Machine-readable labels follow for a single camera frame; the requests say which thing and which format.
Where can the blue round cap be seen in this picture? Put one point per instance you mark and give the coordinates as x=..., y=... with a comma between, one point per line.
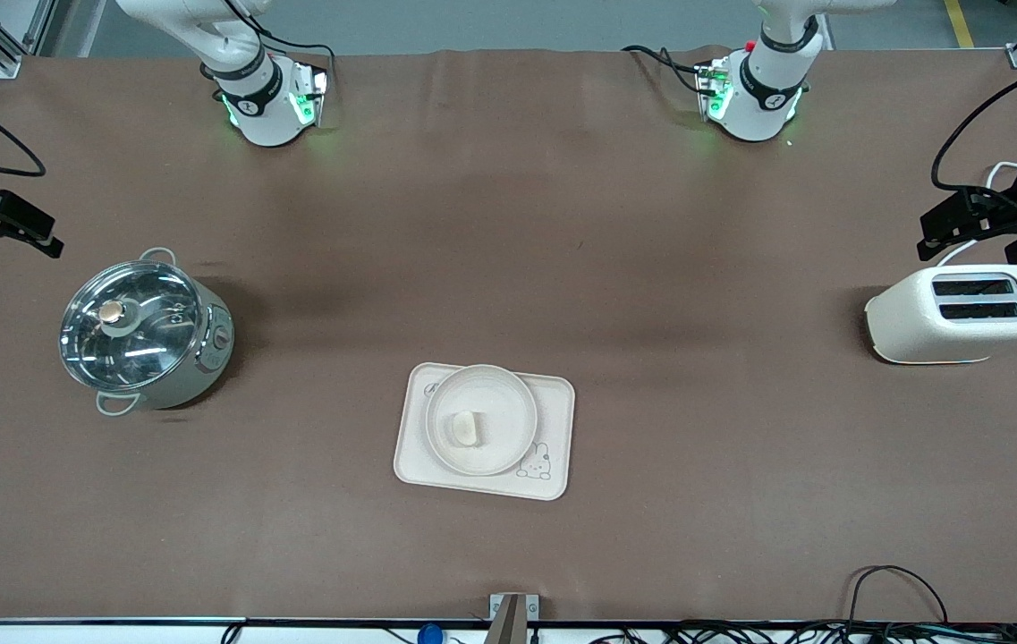
x=429, y=635

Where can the brown table cloth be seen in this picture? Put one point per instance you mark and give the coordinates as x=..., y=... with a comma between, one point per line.
x=651, y=519

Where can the cream two-slot toaster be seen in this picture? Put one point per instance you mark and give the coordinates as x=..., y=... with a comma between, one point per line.
x=955, y=317

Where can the cream rabbit print tray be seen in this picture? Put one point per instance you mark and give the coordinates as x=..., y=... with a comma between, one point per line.
x=553, y=429

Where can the yellow floor tape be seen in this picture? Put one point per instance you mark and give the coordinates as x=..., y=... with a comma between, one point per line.
x=960, y=22

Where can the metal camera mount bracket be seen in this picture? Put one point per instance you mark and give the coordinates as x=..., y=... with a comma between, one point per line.
x=512, y=617

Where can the round cream plate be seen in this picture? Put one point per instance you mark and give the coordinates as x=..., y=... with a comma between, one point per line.
x=481, y=419

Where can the glass pot lid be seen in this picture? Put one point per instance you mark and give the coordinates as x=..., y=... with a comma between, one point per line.
x=128, y=326

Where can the white steamed bun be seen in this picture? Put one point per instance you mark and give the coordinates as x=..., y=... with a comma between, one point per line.
x=465, y=427

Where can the pale green electric pot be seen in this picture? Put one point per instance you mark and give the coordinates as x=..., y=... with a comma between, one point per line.
x=204, y=358

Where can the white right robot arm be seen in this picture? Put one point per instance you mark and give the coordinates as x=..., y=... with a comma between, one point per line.
x=258, y=98

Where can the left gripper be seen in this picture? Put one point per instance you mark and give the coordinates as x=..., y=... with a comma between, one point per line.
x=1012, y=217

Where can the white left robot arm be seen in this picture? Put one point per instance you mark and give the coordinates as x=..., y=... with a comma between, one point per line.
x=763, y=89

